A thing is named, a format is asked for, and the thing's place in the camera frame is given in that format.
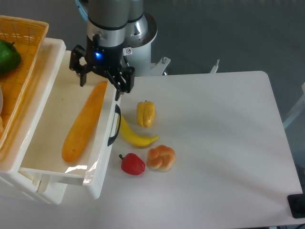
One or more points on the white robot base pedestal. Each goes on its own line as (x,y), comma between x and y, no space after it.
(137,52)

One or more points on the red bell pepper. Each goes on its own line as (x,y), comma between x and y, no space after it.
(132,164)

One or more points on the black device at table edge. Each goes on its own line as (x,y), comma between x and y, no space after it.
(297,205)

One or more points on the yellow bell pepper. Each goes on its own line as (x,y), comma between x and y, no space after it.
(145,113)

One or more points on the green bell pepper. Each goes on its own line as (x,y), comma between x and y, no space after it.
(9,57)

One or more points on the yellow banana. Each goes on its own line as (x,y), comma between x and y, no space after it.
(133,138)

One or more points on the knotted round bread roll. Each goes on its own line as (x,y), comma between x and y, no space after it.
(161,158)

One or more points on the open white plastic drawer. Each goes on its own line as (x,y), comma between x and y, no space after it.
(64,103)

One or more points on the black drawer handle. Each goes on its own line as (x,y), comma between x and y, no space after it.
(116,125)

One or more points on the white drawer cabinet frame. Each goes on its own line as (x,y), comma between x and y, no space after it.
(13,181)

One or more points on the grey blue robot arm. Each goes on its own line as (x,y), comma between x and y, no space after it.
(107,36)

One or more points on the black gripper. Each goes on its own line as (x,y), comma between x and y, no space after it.
(103,61)

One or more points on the orange woven basket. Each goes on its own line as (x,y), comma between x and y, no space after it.
(28,36)

